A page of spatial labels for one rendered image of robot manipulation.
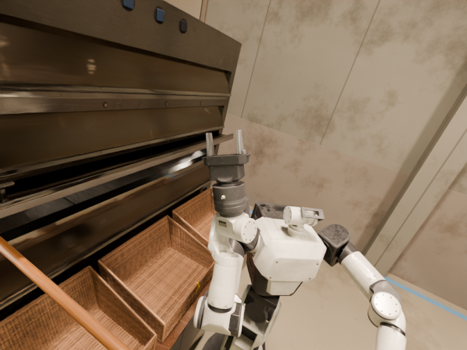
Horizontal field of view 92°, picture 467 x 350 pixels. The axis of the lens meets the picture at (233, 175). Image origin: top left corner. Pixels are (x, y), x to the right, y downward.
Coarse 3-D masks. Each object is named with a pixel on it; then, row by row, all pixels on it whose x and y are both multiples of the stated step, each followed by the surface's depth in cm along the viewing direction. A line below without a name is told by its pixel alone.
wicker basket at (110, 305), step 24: (72, 288) 108; (96, 288) 117; (24, 312) 92; (48, 312) 100; (96, 312) 120; (120, 312) 113; (0, 336) 86; (48, 336) 101; (72, 336) 109; (120, 336) 113; (144, 336) 110
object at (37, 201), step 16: (176, 144) 145; (96, 160) 104; (112, 160) 106; (128, 160) 108; (160, 160) 115; (32, 176) 83; (48, 176) 84; (64, 176) 85; (80, 176) 87; (112, 176) 91; (16, 192) 71; (64, 192) 76; (16, 208) 65
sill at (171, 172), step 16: (192, 160) 183; (160, 176) 147; (112, 192) 119; (128, 192) 125; (80, 208) 103; (96, 208) 109; (32, 224) 89; (48, 224) 91; (64, 224) 97; (16, 240) 82
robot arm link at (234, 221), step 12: (216, 204) 59; (228, 204) 57; (240, 204) 58; (228, 216) 59; (240, 216) 60; (216, 228) 63; (228, 228) 59; (240, 228) 57; (252, 228) 59; (240, 240) 58
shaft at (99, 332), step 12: (0, 240) 76; (12, 252) 73; (24, 264) 71; (36, 276) 68; (48, 288) 66; (60, 288) 68; (60, 300) 64; (72, 300) 65; (72, 312) 62; (84, 312) 63; (84, 324) 61; (96, 324) 61; (96, 336) 59; (108, 336) 59; (108, 348) 58; (120, 348) 57
